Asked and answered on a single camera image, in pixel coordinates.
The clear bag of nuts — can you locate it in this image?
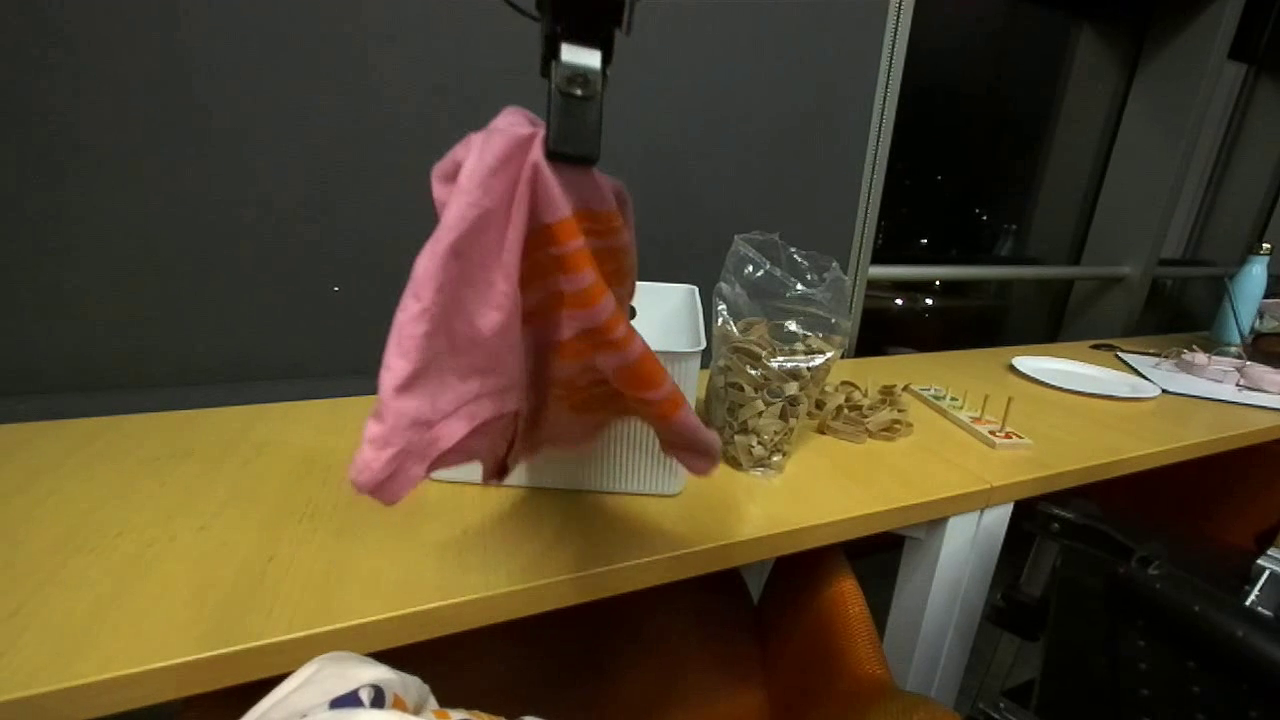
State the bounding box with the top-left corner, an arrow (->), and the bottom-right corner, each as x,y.
702,227 -> 858,477

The white plastic storage container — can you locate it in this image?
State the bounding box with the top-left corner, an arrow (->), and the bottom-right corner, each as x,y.
430,274 -> 707,501

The orange chair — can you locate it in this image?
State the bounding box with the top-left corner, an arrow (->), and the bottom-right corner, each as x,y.
755,545 -> 966,720

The loose rubber band pile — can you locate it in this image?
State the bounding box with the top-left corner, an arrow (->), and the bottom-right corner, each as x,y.
814,374 -> 920,449

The white paper sheet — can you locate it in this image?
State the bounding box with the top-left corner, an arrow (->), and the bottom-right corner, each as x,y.
1112,339 -> 1280,411

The white table leg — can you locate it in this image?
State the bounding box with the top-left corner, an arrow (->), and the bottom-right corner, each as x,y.
881,501 -> 1018,709

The pink orange-striped t-shirt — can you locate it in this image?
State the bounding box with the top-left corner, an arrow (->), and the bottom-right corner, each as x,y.
349,105 -> 725,506

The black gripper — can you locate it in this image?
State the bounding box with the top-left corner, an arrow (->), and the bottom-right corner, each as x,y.
535,0 -> 637,170

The teal water bottle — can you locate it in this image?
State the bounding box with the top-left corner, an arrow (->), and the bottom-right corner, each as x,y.
1209,234 -> 1275,355

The white plate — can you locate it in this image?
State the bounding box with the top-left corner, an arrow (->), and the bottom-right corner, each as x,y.
1008,353 -> 1163,402

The grey metal window frame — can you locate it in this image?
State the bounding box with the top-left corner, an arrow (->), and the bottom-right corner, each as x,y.
846,0 -> 1235,353

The black office chair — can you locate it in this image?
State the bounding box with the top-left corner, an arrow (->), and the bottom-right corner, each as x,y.
1022,497 -> 1280,720

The white printed t-shirt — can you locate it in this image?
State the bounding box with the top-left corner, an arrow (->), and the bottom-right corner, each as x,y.
237,648 -> 535,720

